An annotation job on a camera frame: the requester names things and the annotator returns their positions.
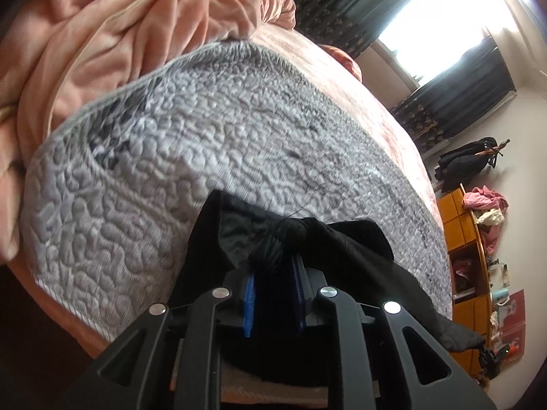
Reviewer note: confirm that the black pants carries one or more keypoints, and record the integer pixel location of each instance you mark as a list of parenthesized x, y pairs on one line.
[(276, 253)]

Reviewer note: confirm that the orange wooden cabinet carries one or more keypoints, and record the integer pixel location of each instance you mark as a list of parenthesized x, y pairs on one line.
[(471, 291)]

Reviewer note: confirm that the grey quilted bedspread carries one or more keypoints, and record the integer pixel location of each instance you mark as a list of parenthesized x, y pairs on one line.
[(112, 195)]

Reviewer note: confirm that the pink clothes on cabinet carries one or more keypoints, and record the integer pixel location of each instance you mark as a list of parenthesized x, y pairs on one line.
[(489, 209)]

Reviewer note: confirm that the black coat on rack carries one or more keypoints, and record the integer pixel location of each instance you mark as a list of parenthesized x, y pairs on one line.
[(461, 165)]

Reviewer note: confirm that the pink pillow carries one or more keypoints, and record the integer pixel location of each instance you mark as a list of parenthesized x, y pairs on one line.
[(344, 59)]

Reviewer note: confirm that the dark green right curtain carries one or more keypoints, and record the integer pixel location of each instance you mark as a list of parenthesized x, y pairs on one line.
[(456, 98)]

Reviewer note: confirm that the pink fleece blanket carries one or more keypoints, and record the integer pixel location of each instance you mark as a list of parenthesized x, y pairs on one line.
[(59, 55)]

